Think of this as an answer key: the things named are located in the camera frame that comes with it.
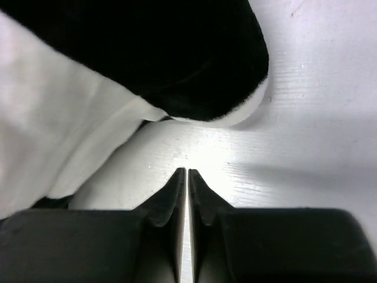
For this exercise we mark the black white checkered pillowcase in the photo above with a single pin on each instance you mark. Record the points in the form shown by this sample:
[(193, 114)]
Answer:
[(78, 78)]

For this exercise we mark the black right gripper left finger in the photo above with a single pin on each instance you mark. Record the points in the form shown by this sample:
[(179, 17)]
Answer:
[(60, 245)]

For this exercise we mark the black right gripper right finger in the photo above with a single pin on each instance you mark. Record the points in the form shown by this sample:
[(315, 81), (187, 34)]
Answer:
[(274, 244)]

